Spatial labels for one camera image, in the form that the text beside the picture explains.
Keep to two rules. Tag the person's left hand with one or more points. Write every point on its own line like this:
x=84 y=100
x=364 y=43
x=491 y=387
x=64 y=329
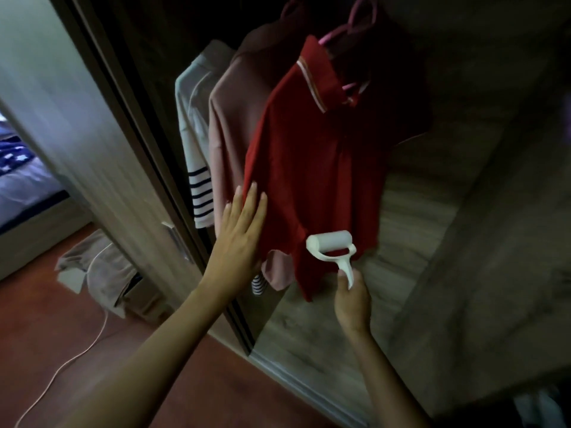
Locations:
x=234 y=256

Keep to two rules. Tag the person's right hand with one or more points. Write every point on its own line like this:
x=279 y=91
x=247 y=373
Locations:
x=353 y=307

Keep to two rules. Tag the person's left little finger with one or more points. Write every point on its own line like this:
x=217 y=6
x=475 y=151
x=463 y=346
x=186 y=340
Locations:
x=226 y=218

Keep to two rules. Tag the person's left middle finger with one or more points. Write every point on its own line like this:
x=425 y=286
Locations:
x=249 y=204

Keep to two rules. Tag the person's right thumb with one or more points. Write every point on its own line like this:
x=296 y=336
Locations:
x=342 y=283

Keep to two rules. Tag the white lint roller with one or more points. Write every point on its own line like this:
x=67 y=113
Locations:
x=331 y=245

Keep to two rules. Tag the red polo shirt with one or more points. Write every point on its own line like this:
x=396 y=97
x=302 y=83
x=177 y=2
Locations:
x=321 y=173

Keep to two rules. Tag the person's left forearm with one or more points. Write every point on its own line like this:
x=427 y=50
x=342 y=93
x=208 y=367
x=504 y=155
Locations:
x=147 y=361

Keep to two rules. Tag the person's right forearm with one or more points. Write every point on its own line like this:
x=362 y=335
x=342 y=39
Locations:
x=386 y=383

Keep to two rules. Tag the pink shirt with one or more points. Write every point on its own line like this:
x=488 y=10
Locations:
x=236 y=120

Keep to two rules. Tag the white shirt with navy stripes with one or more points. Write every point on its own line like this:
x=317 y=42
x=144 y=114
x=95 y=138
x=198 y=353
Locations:
x=194 y=129

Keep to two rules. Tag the cardboard box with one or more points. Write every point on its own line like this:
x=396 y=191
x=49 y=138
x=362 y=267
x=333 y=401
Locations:
x=149 y=300

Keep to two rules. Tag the wooden wardrobe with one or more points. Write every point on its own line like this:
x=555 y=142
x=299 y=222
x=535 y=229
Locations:
x=446 y=218

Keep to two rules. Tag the beige cloth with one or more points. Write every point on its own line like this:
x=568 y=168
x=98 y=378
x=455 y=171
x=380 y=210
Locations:
x=98 y=267

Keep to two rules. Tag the wooden wardrobe sliding door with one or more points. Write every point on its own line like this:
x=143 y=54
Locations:
x=89 y=129

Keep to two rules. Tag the bed with blue bedding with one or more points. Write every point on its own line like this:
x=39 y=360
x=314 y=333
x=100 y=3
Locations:
x=26 y=191

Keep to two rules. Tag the pink clothes hanger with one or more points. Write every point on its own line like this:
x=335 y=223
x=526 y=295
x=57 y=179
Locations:
x=357 y=22

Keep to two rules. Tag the white fabric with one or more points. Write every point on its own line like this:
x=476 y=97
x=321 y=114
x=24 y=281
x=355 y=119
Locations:
x=539 y=407

